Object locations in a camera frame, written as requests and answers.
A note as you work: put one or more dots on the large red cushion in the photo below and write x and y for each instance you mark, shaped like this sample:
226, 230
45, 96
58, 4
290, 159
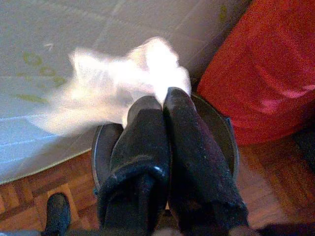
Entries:
265, 61

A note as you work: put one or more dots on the bed with grey floral sheet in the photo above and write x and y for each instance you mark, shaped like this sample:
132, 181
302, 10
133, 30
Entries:
123, 22

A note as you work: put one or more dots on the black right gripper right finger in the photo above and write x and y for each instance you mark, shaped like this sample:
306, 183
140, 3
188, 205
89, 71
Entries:
197, 167

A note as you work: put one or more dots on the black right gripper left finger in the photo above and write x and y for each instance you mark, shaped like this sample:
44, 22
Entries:
140, 152

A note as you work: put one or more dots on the black waste bin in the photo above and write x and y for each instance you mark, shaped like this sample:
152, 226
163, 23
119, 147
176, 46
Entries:
221, 127

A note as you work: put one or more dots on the white tissue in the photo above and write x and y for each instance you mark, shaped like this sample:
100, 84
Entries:
110, 81

